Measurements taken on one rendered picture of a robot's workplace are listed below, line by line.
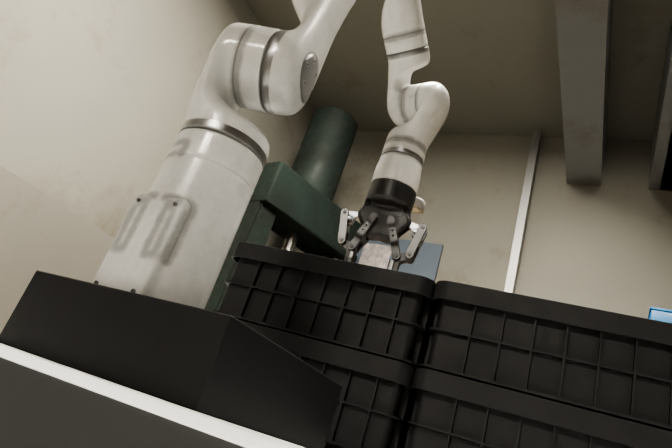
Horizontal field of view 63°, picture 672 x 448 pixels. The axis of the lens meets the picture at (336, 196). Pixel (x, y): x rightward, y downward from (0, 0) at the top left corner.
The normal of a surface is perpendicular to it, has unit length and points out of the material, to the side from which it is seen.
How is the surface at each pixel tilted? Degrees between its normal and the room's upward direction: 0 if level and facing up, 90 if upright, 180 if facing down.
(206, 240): 90
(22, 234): 90
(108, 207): 90
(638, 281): 90
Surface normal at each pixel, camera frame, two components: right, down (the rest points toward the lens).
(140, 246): -0.38, -0.50
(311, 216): 0.73, -0.07
